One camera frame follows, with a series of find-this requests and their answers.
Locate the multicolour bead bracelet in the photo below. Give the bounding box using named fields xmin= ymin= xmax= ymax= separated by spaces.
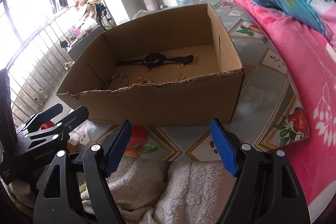
xmin=103 ymin=71 xmax=130 ymax=89

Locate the black wrist watch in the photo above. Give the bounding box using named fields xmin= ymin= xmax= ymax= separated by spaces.
xmin=116 ymin=53 xmax=194 ymax=68

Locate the gold earring pair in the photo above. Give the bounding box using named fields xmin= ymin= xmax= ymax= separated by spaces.
xmin=175 ymin=73 xmax=185 ymax=81

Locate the white fluffy blanket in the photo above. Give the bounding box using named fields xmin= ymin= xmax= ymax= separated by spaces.
xmin=79 ymin=155 xmax=237 ymax=224

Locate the fruit pattern table cloth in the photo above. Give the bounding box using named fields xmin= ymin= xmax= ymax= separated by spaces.
xmin=68 ymin=0 xmax=310 ymax=162

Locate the grey low cabinet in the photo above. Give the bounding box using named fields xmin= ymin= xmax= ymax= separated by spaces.
xmin=67 ymin=25 xmax=104 ymax=61

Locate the pile of clothes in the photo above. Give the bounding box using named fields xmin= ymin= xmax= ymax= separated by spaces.
xmin=76 ymin=0 xmax=106 ymax=30

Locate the brown cardboard box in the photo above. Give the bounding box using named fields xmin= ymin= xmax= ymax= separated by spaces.
xmin=57 ymin=3 xmax=244 ymax=126

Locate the pink floral blanket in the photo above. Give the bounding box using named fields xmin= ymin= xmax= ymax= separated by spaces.
xmin=230 ymin=0 xmax=335 ymax=221

